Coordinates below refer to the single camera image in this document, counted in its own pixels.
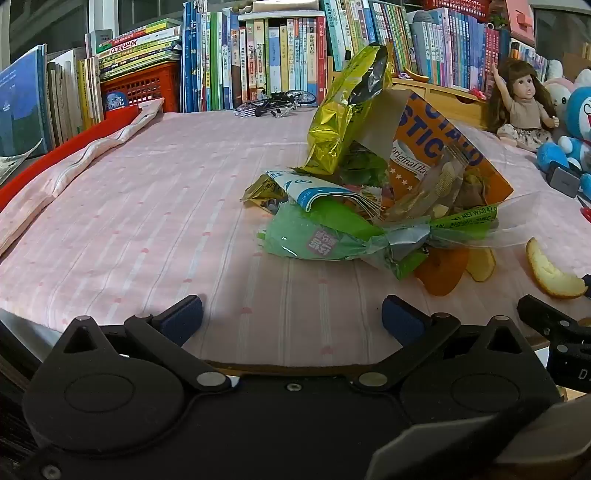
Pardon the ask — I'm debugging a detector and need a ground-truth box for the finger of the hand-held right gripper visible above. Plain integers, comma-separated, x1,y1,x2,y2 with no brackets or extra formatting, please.
517,295,591,344

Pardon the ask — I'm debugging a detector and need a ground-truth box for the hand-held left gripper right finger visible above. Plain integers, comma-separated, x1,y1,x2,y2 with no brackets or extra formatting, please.
353,295,529,393

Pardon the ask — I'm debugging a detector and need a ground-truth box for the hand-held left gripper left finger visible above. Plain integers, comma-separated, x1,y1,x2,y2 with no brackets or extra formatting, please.
58,295,232,393

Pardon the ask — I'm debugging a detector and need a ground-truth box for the white blue paper packet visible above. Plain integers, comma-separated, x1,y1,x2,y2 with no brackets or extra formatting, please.
263,170,384,214

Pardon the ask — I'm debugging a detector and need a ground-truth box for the orange snack box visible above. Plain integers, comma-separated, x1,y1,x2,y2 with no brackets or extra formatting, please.
360,88,514,217

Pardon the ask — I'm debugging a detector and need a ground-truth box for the gold foil snack bag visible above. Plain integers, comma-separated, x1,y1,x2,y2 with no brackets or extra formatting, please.
295,44,394,175

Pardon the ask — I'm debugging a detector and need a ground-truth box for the row of small books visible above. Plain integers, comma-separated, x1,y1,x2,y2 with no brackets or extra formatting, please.
510,39,550,82

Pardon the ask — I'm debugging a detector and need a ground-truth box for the row of green blue books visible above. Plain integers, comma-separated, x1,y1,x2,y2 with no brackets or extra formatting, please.
182,0,329,113

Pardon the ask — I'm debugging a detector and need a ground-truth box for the stack of flat books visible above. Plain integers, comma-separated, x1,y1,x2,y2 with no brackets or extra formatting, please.
95,18,184,82

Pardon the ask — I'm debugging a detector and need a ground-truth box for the row of large thin books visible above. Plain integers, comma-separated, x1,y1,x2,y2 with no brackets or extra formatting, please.
0,44,105,158

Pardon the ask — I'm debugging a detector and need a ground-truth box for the row of blue pink books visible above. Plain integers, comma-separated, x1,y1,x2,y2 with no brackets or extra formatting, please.
323,0,511,92

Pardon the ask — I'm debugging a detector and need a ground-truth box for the long curved peel piece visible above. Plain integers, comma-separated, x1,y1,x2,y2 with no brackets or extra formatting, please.
526,237,588,299

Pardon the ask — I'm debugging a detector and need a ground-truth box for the dark orange peel piece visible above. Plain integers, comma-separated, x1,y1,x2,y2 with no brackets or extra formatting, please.
414,249,470,297

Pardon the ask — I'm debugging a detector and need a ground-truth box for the small yellow peel piece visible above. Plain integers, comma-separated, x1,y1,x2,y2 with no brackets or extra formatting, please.
465,247,498,282

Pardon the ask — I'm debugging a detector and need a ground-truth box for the pink striped tablecloth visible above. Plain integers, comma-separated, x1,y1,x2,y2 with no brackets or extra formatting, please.
0,97,591,366

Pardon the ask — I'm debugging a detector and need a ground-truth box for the clear plastic bag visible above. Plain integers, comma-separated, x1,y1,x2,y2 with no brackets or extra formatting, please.
429,193,542,251

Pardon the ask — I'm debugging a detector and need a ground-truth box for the green plastic bag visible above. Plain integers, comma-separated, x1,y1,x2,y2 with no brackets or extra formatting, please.
257,200,499,281

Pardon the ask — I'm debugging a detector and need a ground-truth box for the grey small box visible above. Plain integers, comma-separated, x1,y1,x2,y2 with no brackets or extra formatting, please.
547,166,581,199

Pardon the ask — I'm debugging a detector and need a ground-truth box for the blue cat plush toy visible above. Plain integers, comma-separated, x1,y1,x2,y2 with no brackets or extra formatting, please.
536,87,591,186

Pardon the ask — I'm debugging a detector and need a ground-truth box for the red board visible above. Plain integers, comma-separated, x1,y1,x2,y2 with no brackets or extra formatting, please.
0,106,140,209

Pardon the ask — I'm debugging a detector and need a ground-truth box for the brown-haired doll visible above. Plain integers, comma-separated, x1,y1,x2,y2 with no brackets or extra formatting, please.
487,58,561,153

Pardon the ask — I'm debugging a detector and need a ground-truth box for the wooden drawer organizer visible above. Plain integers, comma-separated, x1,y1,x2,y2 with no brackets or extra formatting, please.
392,76,491,131

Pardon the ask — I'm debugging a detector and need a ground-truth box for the folded paper sheet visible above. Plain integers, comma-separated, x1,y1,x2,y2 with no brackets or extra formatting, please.
0,137,43,186

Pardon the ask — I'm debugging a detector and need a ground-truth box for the black toy bicycle model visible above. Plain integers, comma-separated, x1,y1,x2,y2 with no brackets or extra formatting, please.
235,91,318,119

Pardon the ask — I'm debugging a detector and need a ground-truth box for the pink white rabbit plush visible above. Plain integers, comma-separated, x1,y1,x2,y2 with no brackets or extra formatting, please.
542,60,591,121

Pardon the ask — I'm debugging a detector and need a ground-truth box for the orange plastic basket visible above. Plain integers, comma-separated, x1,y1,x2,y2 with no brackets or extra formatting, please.
100,62,181,114

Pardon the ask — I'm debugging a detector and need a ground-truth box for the wooden easel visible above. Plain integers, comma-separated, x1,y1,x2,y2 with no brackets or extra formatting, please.
562,52,591,85

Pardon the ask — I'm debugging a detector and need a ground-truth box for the white small box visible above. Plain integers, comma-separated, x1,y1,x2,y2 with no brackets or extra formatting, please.
87,30,114,57

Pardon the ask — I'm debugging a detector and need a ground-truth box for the pink cardboard box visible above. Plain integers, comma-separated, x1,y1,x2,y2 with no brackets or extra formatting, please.
505,0,537,48

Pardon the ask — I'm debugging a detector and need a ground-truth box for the beige flat carton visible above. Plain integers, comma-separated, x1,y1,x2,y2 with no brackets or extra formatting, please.
252,0,320,14

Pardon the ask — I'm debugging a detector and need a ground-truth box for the red wire basket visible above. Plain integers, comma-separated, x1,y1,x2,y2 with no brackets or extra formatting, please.
421,0,491,22

